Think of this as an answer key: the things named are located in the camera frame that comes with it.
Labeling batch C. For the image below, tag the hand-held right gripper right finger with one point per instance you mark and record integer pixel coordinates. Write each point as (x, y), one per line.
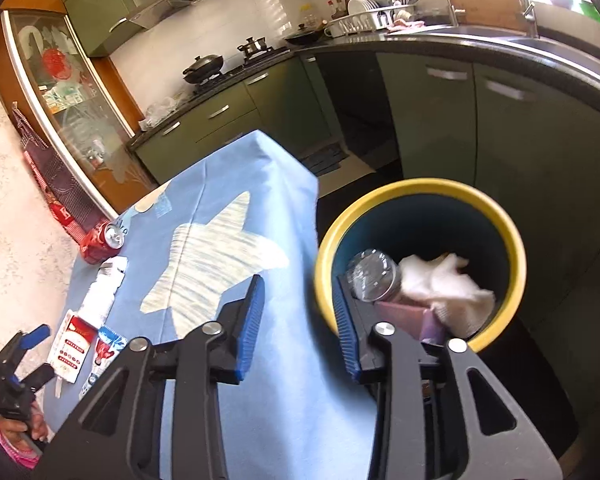
(345, 332)

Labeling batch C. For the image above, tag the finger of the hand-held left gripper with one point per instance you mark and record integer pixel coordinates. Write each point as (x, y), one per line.
(37, 376)
(32, 336)

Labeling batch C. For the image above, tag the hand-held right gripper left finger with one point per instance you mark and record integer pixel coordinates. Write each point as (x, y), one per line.
(250, 330)

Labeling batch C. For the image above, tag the clear plastic cup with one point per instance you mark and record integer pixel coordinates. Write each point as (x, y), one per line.
(372, 275)

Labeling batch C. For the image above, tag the purple box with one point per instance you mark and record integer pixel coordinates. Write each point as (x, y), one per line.
(410, 317)

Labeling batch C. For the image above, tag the white tissue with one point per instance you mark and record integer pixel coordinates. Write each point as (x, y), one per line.
(445, 285)

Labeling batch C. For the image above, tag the yellow rimmed trash bin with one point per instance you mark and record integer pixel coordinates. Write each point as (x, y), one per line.
(510, 240)

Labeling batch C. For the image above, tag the person's left forearm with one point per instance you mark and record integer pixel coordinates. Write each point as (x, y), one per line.
(17, 456)

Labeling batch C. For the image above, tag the person's left hand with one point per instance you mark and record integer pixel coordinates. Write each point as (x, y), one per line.
(17, 427)

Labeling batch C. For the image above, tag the red and white packet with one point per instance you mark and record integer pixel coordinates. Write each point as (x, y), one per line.
(72, 355)

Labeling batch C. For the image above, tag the red blue white sachet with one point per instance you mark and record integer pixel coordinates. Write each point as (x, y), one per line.
(102, 360)

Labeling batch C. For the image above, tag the crumpled white tube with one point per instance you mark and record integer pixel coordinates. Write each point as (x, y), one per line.
(102, 287)

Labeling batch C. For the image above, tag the blue star tablecloth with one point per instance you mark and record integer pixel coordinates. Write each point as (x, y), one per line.
(260, 220)

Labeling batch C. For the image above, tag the red soda can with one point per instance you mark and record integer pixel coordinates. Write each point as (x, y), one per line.
(102, 242)

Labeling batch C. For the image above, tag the checkered apron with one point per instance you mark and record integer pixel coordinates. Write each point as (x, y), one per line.
(50, 180)

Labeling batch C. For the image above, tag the dark striped floor mat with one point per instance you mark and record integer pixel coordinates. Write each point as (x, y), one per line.
(325, 157)

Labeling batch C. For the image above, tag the green base cabinets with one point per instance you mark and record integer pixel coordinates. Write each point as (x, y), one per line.
(430, 125)

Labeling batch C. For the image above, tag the clear plastic bag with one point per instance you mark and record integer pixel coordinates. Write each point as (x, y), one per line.
(162, 110)

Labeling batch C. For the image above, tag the glass sliding door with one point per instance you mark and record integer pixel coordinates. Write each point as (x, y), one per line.
(65, 95)

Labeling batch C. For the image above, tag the gas stove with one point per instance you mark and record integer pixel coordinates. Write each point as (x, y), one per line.
(235, 67)

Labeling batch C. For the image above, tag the black lidded wok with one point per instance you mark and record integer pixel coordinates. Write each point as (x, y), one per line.
(204, 66)

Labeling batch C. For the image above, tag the steel pot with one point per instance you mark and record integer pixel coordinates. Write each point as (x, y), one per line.
(252, 46)

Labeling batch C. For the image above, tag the black kitchen countertop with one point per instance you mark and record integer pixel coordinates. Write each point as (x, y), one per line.
(380, 42)

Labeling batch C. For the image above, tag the white mug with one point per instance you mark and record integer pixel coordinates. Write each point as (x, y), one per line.
(332, 31)

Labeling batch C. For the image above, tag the white dish rack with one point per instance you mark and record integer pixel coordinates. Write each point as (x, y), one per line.
(365, 20)

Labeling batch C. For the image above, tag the pink dishcloth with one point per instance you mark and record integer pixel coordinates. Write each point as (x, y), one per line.
(405, 24)

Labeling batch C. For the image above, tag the cooking oil bottle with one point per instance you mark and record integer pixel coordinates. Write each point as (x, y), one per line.
(307, 15)

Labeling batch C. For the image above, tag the row of white plates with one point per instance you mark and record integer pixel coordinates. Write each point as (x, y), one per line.
(362, 6)

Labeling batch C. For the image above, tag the group of condiment bottles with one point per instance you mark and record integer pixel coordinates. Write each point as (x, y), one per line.
(337, 5)

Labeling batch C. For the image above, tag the small steel faucet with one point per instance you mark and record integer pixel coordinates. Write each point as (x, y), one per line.
(452, 5)

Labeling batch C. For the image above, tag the tall steel faucet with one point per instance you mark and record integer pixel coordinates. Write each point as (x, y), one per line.
(527, 10)

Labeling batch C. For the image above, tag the green plastic container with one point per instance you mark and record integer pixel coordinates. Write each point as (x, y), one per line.
(592, 10)

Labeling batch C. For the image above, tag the green wall cabinets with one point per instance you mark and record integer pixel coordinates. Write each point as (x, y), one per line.
(100, 10)

